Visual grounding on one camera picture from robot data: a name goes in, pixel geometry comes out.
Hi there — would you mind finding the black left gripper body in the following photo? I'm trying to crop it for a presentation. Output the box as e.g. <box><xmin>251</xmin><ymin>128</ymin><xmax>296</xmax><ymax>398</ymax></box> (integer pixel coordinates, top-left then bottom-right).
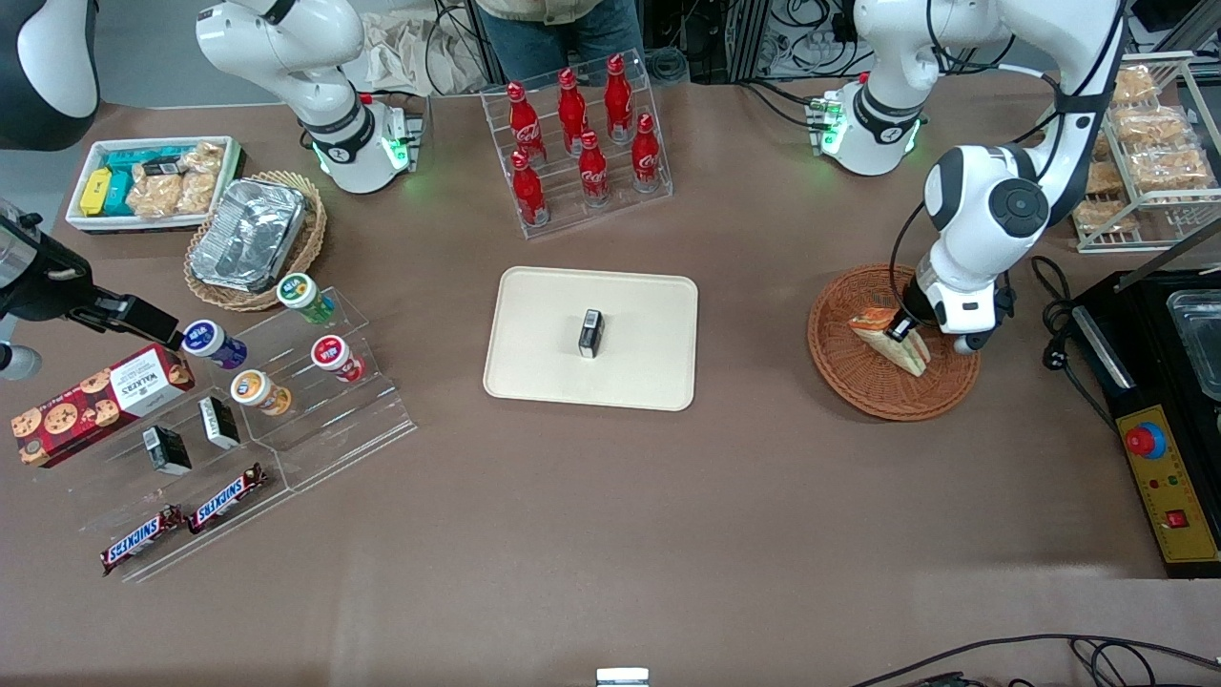
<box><xmin>901</xmin><ymin>270</ymin><xmax>945</xmax><ymax>330</ymax></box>

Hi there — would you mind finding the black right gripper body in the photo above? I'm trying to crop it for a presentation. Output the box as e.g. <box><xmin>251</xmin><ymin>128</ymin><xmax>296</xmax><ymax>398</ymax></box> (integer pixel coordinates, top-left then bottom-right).
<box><xmin>0</xmin><ymin>250</ymin><xmax>96</xmax><ymax>322</ymax></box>

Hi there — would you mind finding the triangular sandwich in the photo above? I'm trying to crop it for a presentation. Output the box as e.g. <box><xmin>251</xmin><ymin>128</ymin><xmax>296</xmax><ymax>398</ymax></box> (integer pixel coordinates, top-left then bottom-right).
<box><xmin>848</xmin><ymin>307</ymin><xmax>932</xmax><ymax>377</ymax></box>

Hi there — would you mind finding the round brown wicker basket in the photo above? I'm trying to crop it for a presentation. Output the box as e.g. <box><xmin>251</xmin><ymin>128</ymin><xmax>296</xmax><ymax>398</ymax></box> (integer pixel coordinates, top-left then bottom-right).
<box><xmin>807</xmin><ymin>263</ymin><xmax>982</xmax><ymax>422</ymax></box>

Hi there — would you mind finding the silver foil tray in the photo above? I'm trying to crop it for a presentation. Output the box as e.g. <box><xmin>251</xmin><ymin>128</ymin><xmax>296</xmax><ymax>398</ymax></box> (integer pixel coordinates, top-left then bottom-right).
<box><xmin>189</xmin><ymin>179</ymin><xmax>308</xmax><ymax>294</ymax></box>

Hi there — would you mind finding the foil container in wicker basket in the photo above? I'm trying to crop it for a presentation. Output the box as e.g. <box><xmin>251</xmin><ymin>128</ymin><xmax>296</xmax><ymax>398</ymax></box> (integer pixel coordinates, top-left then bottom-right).
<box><xmin>184</xmin><ymin>172</ymin><xmax>328</xmax><ymax>313</ymax></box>

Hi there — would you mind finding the cream plastic tray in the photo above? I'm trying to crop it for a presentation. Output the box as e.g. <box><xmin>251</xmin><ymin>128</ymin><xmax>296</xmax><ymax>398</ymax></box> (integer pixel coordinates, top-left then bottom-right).
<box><xmin>483</xmin><ymin>266</ymin><xmax>699</xmax><ymax>412</ymax></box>

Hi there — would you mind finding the purple yogurt cup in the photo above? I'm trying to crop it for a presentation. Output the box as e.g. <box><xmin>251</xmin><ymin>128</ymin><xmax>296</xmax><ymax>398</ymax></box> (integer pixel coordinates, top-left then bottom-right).
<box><xmin>181</xmin><ymin>320</ymin><xmax>249</xmax><ymax>371</ymax></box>

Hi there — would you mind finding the white plastic bin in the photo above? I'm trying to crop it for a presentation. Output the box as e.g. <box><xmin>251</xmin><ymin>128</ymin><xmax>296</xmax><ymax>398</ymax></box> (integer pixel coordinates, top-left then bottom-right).
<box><xmin>65</xmin><ymin>136</ymin><xmax>246</xmax><ymax>235</ymax></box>

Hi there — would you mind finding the red Walkers shortbread box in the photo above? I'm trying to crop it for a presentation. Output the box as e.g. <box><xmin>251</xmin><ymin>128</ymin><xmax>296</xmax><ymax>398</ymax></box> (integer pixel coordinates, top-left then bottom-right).
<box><xmin>11</xmin><ymin>343</ymin><xmax>197</xmax><ymax>468</ymax></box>

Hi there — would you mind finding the yellow snack pack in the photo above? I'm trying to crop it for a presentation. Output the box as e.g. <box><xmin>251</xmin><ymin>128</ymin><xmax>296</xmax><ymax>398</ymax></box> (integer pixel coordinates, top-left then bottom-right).
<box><xmin>79</xmin><ymin>169</ymin><xmax>114</xmax><ymax>218</ymax></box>

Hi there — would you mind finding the orange yogurt cup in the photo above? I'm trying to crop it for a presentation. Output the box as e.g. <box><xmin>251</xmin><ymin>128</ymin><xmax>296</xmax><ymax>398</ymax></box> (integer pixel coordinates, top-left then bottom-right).
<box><xmin>230</xmin><ymin>369</ymin><xmax>293</xmax><ymax>417</ymax></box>

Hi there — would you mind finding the green yogurt cup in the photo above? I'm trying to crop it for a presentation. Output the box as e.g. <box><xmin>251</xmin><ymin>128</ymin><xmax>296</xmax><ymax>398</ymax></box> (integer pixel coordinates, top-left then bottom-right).
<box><xmin>277</xmin><ymin>273</ymin><xmax>337</xmax><ymax>325</ymax></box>

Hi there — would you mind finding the red yogurt cup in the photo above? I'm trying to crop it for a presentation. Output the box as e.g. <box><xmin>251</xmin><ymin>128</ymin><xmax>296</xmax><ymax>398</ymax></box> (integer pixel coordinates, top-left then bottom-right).
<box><xmin>310</xmin><ymin>334</ymin><xmax>366</xmax><ymax>385</ymax></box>

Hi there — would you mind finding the Snickers chocolate bar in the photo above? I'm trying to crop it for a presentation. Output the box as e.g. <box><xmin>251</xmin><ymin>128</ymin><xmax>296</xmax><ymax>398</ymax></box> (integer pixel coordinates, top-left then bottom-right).
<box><xmin>100</xmin><ymin>505</ymin><xmax>184</xmax><ymax>576</ymax></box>
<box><xmin>187</xmin><ymin>464</ymin><xmax>267</xmax><ymax>534</ymax></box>

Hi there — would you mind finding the clear acrylic stepped stand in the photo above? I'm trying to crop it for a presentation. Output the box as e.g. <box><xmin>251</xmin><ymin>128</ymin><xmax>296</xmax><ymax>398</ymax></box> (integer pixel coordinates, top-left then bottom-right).
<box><xmin>57</xmin><ymin>286</ymin><xmax>419</xmax><ymax>585</ymax></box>

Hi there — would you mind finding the black cooking appliance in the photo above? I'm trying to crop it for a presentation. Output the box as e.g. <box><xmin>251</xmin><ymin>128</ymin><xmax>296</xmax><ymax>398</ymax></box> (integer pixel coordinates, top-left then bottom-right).
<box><xmin>1068</xmin><ymin>218</ymin><xmax>1221</xmax><ymax>421</ymax></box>

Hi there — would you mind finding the steel pan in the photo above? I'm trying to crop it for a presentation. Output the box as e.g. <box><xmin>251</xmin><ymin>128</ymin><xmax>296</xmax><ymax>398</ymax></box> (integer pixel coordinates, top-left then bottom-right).
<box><xmin>1166</xmin><ymin>289</ymin><xmax>1221</xmax><ymax>402</ymax></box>

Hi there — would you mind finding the red cola bottle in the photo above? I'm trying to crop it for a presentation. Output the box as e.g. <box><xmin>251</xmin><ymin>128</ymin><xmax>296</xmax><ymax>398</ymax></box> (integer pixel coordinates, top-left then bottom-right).
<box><xmin>578</xmin><ymin>131</ymin><xmax>610</xmax><ymax>208</ymax></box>
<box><xmin>510</xmin><ymin>151</ymin><xmax>549</xmax><ymax>228</ymax></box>
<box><xmin>557</xmin><ymin>69</ymin><xmax>590</xmax><ymax>154</ymax></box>
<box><xmin>604</xmin><ymin>54</ymin><xmax>634</xmax><ymax>144</ymax></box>
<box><xmin>631</xmin><ymin>114</ymin><xmax>663</xmax><ymax>192</ymax></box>
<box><xmin>506</xmin><ymin>81</ymin><xmax>547</xmax><ymax>163</ymax></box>

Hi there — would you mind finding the clear acrylic bottle stand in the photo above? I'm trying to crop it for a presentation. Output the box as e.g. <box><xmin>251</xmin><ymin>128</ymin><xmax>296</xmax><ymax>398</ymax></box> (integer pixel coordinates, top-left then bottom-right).
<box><xmin>480</xmin><ymin>50</ymin><xmax>673</xmax><ymax>239</ymax></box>

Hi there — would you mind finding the person in blue jeans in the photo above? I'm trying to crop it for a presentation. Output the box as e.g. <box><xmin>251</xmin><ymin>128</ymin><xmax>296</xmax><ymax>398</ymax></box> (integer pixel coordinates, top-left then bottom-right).
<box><xmin>474</xmin><ymin>0</ymin><xmax>645</xmax><ymax>82</ymax></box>

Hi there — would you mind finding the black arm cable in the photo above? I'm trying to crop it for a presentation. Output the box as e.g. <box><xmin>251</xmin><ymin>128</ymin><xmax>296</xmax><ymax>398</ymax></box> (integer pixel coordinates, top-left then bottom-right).
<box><xmin>887</xmin><ymin>38</ymin><xmax>1131</xmax><ymax>321</ymax></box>

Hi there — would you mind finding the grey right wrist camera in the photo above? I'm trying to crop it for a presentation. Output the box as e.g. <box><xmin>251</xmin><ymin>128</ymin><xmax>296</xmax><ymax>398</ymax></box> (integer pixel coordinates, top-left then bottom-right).
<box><xmin>0</xmin><ymin>343</ymin><xmax>44</xmax><ymax>383</ymax></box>

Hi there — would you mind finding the black power cable with plug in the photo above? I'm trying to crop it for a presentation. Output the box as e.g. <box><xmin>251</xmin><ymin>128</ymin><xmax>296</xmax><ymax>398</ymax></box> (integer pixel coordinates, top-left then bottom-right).
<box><xmin>1030</xmin><ymin>256</ymin><xmax>1122</xmax><ymax>435</ymax></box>

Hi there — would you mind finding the white wire rack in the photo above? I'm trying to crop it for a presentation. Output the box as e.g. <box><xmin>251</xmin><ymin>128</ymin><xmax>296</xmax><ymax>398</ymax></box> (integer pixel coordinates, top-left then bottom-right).
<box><xmin>1037</xmin><ymin>52</ymin><xmax>1221</xmax><ymax>254</ymax></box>

